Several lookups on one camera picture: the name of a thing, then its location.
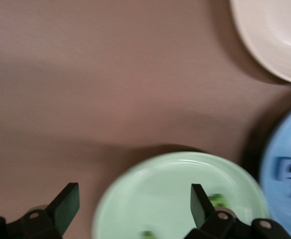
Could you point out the blue plate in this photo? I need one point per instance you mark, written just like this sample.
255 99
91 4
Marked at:
279 149

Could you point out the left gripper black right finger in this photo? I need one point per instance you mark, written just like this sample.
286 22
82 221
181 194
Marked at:
202 214

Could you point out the green foam letter B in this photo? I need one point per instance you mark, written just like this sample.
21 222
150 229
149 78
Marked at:
218 200

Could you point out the green foam letter P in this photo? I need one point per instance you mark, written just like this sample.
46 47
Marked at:
149 235

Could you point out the brown table cover mat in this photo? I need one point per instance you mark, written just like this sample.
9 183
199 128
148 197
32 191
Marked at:
85 74

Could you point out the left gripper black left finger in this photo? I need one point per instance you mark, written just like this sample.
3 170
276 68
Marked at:
60 214

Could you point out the beige plate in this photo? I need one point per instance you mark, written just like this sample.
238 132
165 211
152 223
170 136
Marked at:
272 30

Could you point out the green plate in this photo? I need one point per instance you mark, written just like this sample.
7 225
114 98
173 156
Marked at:
160 186

